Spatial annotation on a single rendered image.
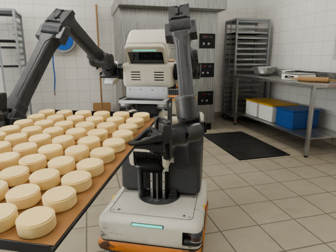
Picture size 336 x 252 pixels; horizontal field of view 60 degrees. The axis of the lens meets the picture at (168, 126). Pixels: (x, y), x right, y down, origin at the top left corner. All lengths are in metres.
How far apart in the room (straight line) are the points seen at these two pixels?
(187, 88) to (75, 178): 0.49
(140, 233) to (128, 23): 3.23
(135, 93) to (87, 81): 3.84
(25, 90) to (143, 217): 1.02
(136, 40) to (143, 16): 2.94
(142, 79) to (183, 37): 0.60
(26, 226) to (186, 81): 0.63
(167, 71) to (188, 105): 0.78
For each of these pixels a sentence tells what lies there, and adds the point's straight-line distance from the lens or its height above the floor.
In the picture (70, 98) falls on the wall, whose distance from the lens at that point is 5.40.
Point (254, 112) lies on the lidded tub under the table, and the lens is 4.94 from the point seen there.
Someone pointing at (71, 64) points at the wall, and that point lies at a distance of 5.35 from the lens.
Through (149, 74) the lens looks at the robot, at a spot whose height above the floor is 1.09.
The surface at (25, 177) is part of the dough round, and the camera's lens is 0.59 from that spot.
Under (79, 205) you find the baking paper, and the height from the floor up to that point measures 0.96.
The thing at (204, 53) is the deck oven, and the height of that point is 1.23.
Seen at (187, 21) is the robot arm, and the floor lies 1.30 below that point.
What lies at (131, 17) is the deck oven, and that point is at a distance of 4.42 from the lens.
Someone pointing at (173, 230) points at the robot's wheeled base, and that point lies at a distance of 1.73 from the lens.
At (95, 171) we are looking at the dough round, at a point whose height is 0.98.
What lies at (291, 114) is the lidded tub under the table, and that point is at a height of 0.43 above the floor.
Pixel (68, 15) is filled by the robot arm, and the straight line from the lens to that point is 1.24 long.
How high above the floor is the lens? 1.18
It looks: 13 degrees down
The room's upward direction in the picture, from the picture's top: straight up
